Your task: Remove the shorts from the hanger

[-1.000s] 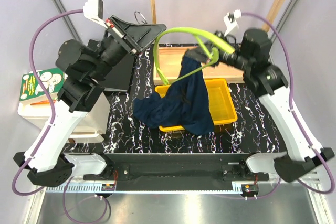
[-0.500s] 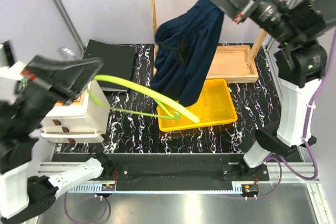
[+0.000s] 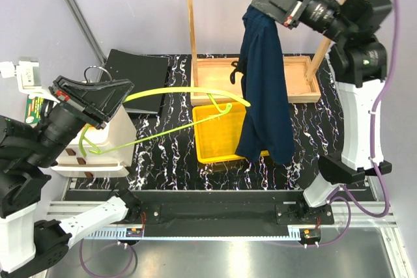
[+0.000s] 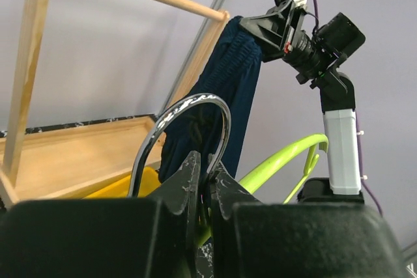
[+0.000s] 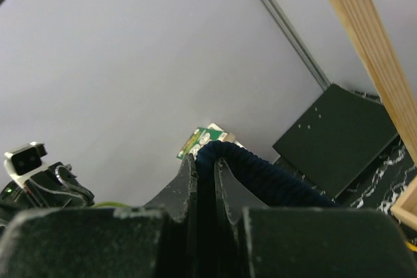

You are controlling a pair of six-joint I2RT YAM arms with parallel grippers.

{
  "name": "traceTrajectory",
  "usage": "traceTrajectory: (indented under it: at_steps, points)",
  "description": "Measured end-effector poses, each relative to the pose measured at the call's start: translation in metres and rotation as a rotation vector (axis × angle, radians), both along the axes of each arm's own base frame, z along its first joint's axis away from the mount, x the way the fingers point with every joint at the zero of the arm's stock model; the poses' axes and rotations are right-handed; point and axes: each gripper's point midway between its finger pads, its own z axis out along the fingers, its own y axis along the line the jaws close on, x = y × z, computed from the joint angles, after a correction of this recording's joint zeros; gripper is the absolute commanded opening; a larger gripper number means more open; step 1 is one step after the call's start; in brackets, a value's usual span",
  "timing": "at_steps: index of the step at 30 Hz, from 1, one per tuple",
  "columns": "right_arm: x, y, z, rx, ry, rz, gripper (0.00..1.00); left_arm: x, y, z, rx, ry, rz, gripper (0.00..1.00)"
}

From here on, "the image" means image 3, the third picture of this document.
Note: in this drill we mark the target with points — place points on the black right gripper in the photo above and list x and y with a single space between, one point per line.
287 6

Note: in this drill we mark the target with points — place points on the wooden clothes rack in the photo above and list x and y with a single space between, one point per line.
213 73

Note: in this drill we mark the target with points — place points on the navy blue shorts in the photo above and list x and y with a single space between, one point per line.
267 123

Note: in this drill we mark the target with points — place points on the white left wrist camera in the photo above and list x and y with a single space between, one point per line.
27 74

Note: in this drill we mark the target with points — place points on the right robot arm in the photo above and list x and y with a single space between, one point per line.
359 62

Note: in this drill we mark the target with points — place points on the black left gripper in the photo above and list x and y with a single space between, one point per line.
96 103

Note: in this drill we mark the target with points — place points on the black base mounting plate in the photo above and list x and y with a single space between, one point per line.
223 215

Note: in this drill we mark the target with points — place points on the yellow plastic tray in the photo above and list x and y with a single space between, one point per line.
217 131

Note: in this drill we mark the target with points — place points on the green printed cardboard box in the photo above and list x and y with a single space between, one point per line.
33 109

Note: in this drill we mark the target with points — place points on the black foam board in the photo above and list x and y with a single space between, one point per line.
146 73

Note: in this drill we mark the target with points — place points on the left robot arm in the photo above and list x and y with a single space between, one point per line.
28 246

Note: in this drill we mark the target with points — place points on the left aluminium frame post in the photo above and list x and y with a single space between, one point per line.
86 30

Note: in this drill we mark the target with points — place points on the white plastic container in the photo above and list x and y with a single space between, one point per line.
106 153

